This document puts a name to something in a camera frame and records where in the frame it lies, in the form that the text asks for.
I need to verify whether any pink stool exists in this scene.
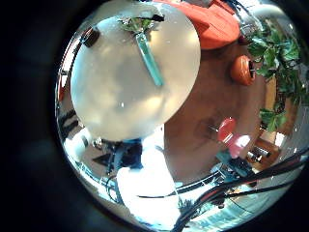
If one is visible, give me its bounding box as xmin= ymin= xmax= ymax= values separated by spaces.
xmin=228 ymin=134 xmax=252 ymax=159

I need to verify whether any teal green cloth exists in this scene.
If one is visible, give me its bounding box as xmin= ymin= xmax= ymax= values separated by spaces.
xmin=119 ymin=15 xmax=166 ymax=87

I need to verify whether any red stool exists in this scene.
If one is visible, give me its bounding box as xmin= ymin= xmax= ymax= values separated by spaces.
xmin=216 ymin=117 xmax=238 ymax=144

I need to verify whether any green leafy potted plant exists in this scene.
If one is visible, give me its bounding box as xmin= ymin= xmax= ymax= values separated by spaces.
xmin=247 ymin=18 xmax=307 ymax=133

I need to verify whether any black robot mounting stand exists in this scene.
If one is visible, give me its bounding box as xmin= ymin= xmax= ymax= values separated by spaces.
xmin=93 ymin=138 xmax=144 ymax=170

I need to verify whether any wooden shelf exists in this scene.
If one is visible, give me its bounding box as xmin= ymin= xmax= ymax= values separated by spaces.
xmin=250 ymin=138 xmax=281 ymax=168

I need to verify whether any large orange curved sofa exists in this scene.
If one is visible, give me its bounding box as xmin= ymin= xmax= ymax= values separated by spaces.
xmin=154 ymin=0 xmax=241 ymax=51

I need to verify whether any orange plant pot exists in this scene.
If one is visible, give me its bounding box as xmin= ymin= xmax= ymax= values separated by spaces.
xmin=230 ymin=54 xmax=258 ymax=87

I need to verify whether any black cable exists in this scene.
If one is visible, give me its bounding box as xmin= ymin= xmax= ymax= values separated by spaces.
xmin=223 ymin=180 xmax=295 ymax=198
xmin=172 ymin=154 xmax=308 ymax=232

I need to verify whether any dark teal chair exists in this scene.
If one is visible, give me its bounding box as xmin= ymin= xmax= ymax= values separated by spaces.
xmin=215 ymin=151 xmax=259 ymax=185

